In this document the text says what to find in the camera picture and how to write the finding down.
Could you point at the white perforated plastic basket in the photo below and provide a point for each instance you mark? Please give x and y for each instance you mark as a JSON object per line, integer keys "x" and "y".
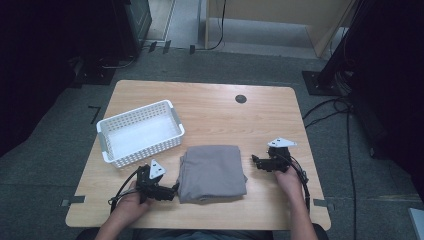
{"x": 141, "y": 136}

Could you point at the black stand with base plate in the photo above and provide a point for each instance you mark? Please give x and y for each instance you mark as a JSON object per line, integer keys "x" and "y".
{"x": 328, "y": 78}

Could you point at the black flat stand base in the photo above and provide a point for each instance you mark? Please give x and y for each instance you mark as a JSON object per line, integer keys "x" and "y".
{"x": 95, "y": 73}

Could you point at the pale flat object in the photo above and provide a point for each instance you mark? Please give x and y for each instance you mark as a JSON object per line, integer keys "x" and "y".
{"x": 418, "y": 225}

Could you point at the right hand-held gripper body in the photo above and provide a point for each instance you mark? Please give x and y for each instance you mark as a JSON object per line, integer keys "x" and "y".
{"x": 278, "y": 158}

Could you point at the black floor tape strip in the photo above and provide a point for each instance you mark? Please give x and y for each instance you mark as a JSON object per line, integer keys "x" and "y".
{"x": 192, "y": 49}
{"x": 152, "y": 46}
{"x": 167, "y": 46}

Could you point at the person's left hand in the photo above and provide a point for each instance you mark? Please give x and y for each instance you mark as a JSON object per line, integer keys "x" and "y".
{"x": 131, "y": 203}

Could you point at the black floor tape corner mark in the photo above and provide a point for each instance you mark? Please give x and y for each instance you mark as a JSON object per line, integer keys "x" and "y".
{"x": 95, "y": 113}

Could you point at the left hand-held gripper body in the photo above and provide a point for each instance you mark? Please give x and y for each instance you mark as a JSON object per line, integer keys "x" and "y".
{"x": 151, "y": 185}

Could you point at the dark equipment cabinet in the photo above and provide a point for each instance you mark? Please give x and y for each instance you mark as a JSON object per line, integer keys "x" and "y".
{"x": 133, "y": 23}

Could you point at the grey cloth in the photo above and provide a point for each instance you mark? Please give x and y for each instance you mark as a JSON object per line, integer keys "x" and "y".
{"x": 211, "y": 173}

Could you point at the grey tape strip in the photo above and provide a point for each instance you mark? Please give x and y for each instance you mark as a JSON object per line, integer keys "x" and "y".
{"x": 73, "y": 201}
{"x": 324, "y": 203}

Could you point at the light wooden furniture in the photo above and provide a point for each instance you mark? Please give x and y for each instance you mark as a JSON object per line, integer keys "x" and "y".
{"x": 266, "y": 10}

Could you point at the person's right hand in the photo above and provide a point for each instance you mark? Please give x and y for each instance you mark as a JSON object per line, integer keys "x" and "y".
{"x": 288, "y": 183}

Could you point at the dark curtain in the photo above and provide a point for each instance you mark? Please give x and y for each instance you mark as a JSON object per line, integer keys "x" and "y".
{"x": 30, "y": 66}
{"x": 396, "y": 100}

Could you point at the black round table grommet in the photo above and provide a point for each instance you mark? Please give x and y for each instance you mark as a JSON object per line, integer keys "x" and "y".
{"x": 240, "y": 99}

